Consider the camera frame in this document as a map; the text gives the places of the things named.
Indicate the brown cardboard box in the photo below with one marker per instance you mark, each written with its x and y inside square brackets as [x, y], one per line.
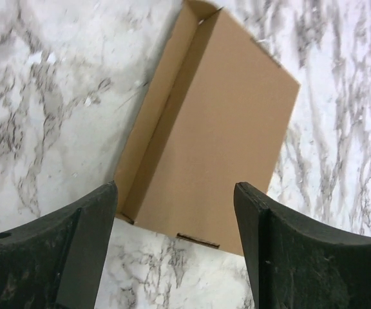
[215, 114]

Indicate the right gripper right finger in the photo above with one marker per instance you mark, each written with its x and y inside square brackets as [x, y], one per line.
[294, 261]

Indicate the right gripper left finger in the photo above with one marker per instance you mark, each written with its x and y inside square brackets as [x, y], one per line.
[56, 261]

